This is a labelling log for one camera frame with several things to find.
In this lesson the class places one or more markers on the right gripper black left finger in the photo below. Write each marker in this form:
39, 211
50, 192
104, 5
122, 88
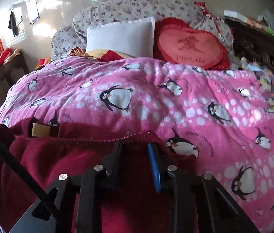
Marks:
70, 202

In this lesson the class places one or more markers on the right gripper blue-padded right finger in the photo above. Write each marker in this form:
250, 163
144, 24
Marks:
198, 203

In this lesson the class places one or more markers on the dark red sweater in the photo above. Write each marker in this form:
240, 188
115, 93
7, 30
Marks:
75, 148

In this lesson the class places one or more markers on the colourful clothes pile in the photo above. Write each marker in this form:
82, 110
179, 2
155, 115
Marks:
265, 80

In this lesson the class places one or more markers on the pink penguin blanket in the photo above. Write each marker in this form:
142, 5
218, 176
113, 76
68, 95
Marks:
217, 117

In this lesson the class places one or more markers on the red box on table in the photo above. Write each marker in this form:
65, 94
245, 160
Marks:
6, 53

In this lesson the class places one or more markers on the white pillow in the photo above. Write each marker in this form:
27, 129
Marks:
133, 38

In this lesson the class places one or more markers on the red heart cushion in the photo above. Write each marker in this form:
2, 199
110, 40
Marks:
176, 42

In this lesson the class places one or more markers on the carved dark wooden headboard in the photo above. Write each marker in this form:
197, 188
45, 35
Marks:
252, 43

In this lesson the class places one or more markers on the clutter on headboard shelf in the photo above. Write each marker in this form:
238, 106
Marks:
264, 22

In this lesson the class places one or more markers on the wall calendar poster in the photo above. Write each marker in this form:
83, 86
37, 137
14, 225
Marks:
33, 13

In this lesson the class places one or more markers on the dark cloth hanging on wall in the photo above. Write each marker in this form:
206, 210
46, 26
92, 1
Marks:
13, 25

